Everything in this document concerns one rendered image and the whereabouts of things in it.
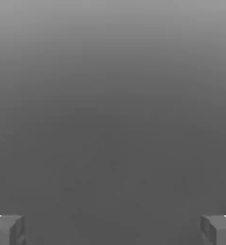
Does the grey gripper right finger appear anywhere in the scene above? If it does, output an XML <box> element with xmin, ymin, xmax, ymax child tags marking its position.
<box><xmin>200</xmin><ymin>214</ymin><xmax>226</xmax><ymax>245</ymax></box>

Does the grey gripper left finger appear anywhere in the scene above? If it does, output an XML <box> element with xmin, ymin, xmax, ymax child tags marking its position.
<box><xmin>0</xmin><ymin>214</ymin><xmax>27</xmax><ymax>245</ymax></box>

